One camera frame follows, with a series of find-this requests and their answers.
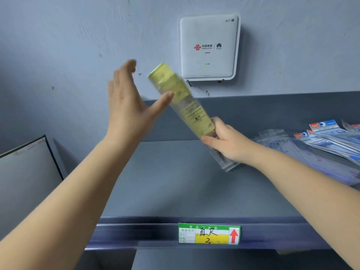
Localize person's right hand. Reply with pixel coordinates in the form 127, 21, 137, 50
201, 116, 258, 166

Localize person's left hand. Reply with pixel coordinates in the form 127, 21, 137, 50
105, 59, 175, 151

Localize yellow-label ruler packets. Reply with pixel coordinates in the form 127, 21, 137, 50
147, 63, 240, 173

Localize clear purple ruler packets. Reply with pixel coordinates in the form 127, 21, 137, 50
254, 128, 360, 186

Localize pile of blue set-square packets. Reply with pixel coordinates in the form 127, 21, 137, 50
294, 119, 360, 166

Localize person's right forearm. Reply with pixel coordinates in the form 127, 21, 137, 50
246, 146, 360, 270

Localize person's left forearm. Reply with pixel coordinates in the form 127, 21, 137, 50
0, 137, 140, 270

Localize grey shelf back panel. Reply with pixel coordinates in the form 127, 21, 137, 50
142, 91, 360, 143

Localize green yellow shelf price label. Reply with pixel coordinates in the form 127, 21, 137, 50
178, 223, 242, 246

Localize grey leaning board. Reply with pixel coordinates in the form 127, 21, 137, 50
0, 135, 68, 239

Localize thin router cable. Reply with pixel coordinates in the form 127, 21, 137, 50
187, 80, 211, 96

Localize white wall router box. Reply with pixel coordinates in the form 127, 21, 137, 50
177, 13, 242, 82

